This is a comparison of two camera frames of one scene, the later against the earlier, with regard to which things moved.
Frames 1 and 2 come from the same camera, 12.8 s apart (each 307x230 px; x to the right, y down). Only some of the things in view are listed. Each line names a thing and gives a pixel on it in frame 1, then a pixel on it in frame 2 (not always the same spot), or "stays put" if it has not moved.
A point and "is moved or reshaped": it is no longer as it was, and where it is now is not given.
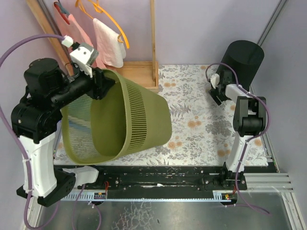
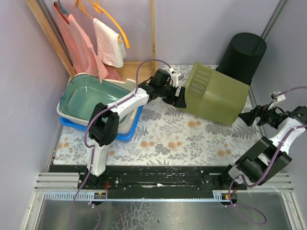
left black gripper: x=101 y=83 → x=177 y=96
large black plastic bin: x=245 y=57 is moved or reshaped
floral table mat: x=202 y=131 stays put
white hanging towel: x=111 y=45 stays put
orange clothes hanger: x=98 y=8 stays put
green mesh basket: x=130 y=117 → x=211 y=94
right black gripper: x=216 y=96 → x=253 y=115
